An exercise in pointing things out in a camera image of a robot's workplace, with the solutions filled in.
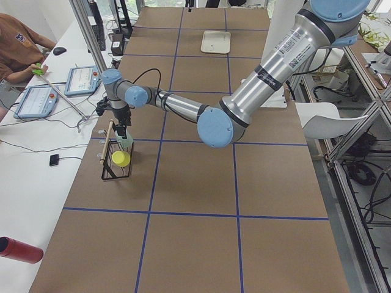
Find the black keyboard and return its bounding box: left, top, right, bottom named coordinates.
left=91, top=24, right=106, bottom=51

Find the yellow cup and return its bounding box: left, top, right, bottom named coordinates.
left=111, top=151, right=131, bottom=167

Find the black wire cup rack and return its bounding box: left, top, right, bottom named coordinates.
left=99, top=136, right=134, bottom=181

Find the teach pendant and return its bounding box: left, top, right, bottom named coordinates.
left=13, top=86, right=58, bottom=119
left=64, top=65, right=101, bottom=96

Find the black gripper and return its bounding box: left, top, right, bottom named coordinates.
left=113, top=105, right=131, bottom=138

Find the near teach pendant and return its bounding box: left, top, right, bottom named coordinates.
left=13, top=86, right=58, bottom=119

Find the wooden rack handle rod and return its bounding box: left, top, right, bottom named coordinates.
left=100, top=119, right=114, bottom=165

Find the black computer mouse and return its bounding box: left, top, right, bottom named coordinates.
left=53, top=47, right=67, bottom=56

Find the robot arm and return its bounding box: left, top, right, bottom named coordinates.
left=102, top=1, right=368, bottom=148

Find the white chair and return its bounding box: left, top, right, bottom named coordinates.
left=295, top=102, right=368, bottom=139

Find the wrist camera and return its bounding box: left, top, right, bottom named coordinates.
left=95, top=97, right=112, bottom=117

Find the far teach pendant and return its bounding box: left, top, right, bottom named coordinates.
left=64, top=65, right=101, bottom=96

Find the light green cup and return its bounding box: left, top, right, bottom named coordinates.
left=115, top=130, right=133, bottom=151

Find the small black device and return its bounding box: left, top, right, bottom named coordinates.
left=49, top=154, right=60, bottom=167

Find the red cylinder bottle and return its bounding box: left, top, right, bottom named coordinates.
left=1, top=236, right=44, bottom=264

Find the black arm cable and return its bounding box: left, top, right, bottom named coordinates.
left=130, top=68, right=162, bottom=92

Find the person in brown shirt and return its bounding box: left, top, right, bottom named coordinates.
left=1, top=13, right=56, bottom=84

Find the cream rabbit tray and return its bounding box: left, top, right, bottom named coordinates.
left=200, top=31, right=231, bottom=54

